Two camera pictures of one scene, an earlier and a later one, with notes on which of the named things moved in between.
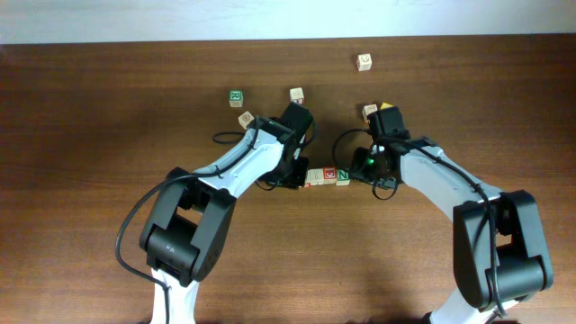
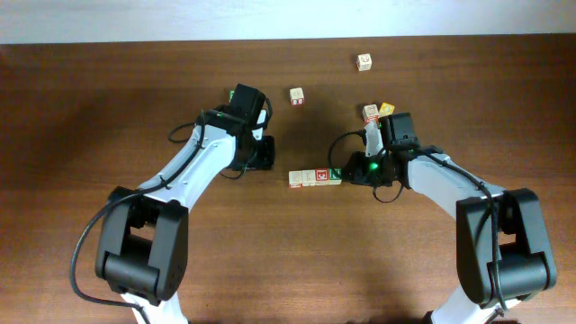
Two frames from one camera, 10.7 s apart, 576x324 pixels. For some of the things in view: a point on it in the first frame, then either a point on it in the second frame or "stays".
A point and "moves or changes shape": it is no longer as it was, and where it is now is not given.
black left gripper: x=294 y=181 -> x=265 y=158
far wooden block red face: x=364 y=62 stays
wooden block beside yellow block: x=367 y=110 stays
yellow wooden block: x=385 y=105 stays
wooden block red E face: x=330 y=174 moves or changes shape
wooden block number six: x=297 y=95 stays
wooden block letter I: x=315 y=176 moves or changes shape
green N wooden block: x=343 y=177 moves or changes shape
